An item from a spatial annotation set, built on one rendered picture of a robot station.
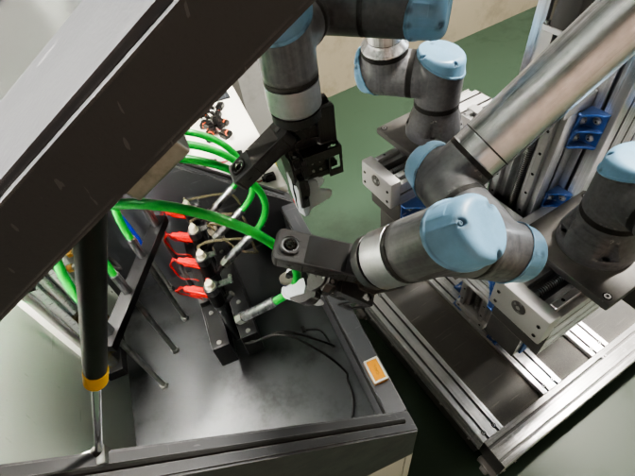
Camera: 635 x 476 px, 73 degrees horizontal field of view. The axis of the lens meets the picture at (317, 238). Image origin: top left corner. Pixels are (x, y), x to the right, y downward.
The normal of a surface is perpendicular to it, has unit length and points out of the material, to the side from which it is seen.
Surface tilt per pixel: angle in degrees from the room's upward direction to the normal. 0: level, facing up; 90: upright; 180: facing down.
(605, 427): 0
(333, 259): 18
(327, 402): 0
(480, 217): 45
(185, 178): 90
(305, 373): 0
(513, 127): 58
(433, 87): 90
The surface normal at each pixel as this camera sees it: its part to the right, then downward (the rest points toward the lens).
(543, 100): -0.26, 0.30
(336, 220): -0.11, -0.64
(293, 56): 0.29, 0.71
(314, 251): 0.10, -0.45
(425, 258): -0.65, 0.47
